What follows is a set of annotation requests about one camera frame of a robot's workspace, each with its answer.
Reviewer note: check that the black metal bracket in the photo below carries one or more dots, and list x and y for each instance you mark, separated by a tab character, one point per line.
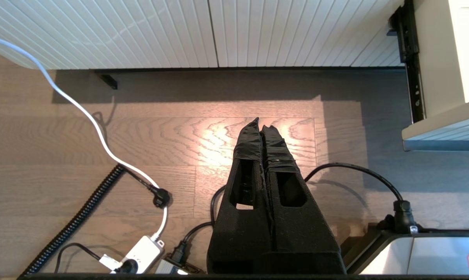
109	81

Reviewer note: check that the white sideboard cabinet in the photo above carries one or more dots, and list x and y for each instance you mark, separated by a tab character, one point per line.
141	35

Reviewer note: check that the white power strip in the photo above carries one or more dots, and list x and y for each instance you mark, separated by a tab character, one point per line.
143	251

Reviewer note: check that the grey power adapter box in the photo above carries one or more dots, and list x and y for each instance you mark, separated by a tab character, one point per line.
166	267

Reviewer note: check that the small white plug adapter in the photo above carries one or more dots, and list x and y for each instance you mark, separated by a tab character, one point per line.
109	261

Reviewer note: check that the white fluted drawer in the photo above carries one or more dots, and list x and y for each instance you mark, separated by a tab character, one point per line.
444	77

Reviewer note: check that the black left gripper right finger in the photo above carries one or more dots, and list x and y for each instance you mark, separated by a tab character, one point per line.
300	233

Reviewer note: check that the silver black robot base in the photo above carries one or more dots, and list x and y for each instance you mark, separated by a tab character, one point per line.
432	252

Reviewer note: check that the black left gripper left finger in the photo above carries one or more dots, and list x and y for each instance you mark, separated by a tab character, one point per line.
238	233

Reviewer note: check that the black drawer slide rail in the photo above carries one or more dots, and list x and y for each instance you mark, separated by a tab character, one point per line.
411	58

